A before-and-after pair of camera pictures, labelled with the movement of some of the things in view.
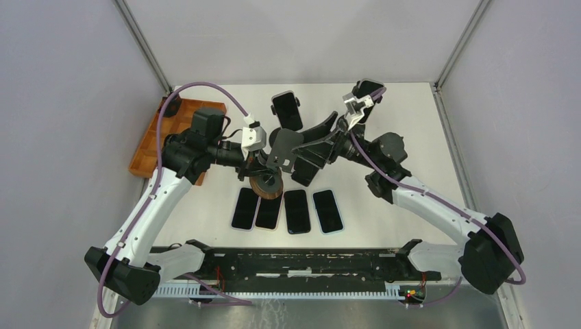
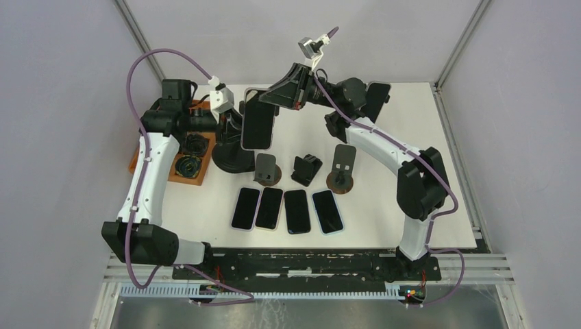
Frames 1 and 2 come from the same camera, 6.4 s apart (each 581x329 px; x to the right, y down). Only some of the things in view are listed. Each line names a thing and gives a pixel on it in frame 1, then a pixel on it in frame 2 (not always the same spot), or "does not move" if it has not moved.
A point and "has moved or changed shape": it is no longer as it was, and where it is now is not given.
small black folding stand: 304,171 does not move
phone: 288,110 -> 258,120
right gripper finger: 318,154 -> 290,91
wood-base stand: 267,185 -> 340,179
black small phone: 297,213 does not move
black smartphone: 246,210 does not move
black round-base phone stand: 274,132 has moved or changed shape
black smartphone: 268,213 does not move
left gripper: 255,164 -> 227,126
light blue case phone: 328,213 does not move
